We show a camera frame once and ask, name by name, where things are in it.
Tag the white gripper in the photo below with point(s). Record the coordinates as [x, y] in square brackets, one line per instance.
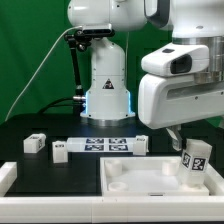
[169, 102]

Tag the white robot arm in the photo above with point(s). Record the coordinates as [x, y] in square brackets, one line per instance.
[183, 55]

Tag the black camera on mount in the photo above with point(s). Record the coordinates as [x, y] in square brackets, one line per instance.
[97, 29]

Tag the white U-shaped fence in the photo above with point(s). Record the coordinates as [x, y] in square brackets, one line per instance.
[118, 209]

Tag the white square tabletop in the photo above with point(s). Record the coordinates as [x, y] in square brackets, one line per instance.
[144, 176]

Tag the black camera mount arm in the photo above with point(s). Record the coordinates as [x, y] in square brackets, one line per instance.
[79, 92]

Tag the white base with AprilTags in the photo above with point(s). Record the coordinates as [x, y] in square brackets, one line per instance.
[97, 144]

